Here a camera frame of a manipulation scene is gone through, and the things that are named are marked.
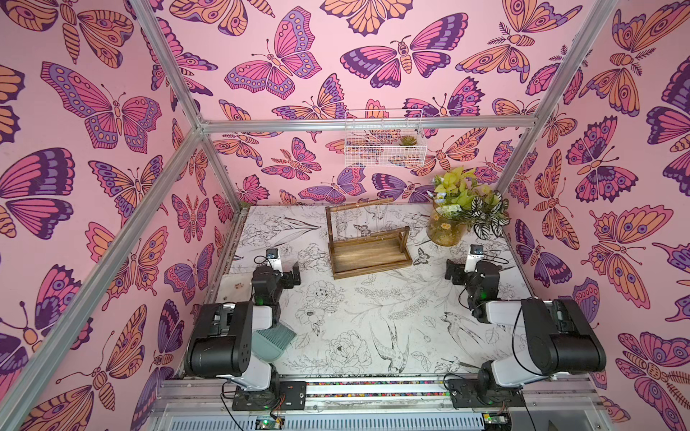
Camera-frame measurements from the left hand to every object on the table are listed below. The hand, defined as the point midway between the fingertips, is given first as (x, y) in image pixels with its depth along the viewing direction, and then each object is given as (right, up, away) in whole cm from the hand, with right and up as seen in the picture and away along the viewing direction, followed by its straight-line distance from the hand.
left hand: (286, 260), depth 94 cm
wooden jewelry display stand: (+34, +2, +12) cm, 36 cm away
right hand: (+63, 0, -1) cm, 63 cm away
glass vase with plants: (+62, +20, +2) cm, 66 cm away
